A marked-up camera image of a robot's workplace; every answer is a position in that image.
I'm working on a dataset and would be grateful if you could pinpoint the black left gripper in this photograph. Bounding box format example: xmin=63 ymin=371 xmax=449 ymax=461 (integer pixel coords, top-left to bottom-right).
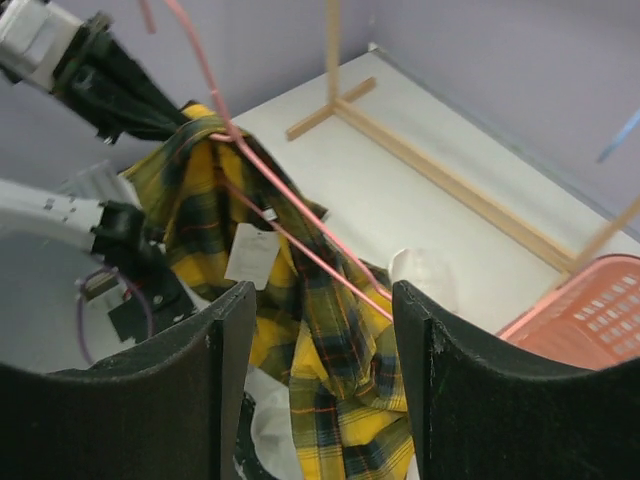
xmin=51 ymin=14 xmax=183 ymax=144

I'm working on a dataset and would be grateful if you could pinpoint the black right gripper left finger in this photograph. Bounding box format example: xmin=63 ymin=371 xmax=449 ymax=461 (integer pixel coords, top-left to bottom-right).
xmin=1 ymin=282 xmax=256 ymax=479

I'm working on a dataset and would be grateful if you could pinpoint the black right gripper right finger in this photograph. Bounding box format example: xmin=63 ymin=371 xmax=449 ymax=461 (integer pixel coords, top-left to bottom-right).
xmin=392 ymin=281 xmax=639 ymax=479

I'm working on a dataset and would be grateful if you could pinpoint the white collared shirt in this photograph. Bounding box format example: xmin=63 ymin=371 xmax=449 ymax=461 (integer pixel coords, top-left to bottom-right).
xmin=234 ymin=248 xmax=458 ymax=479

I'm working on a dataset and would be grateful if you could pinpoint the yellow plaid flannel shirt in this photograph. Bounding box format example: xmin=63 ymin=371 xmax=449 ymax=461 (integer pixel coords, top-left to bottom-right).
xmin=125 ymin=102 xmax=414 ymax=479

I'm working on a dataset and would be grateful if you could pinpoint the light blue wire hanger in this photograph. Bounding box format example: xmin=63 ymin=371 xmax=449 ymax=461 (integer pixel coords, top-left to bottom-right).
xmin=596 ymin=110 xmax=640 ymax=164

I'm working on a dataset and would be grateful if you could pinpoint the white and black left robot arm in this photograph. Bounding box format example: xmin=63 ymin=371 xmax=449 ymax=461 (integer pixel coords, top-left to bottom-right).
xmin=1 ymin=1 xmax=196 ymax=342

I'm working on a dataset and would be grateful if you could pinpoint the pink plastic laundry basket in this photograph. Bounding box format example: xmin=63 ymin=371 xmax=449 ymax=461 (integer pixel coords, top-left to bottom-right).
xmin=497 ymin=254 xmax=639 ymax=370

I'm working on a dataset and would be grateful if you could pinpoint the wooden clothes rack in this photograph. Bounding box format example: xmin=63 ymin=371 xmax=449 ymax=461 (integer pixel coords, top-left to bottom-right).
xmin=284 ymin=0 xmax=640 ymax=274

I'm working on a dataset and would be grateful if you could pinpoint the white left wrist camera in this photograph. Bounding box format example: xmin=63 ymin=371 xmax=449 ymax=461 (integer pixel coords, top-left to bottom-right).
xmin=1 ymin=0 xmax=83 ymax=92

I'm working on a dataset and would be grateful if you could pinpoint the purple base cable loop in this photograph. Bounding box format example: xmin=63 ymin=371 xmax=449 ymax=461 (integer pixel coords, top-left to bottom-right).
xmin=74 ymin=269 xmax=155 ymax=366

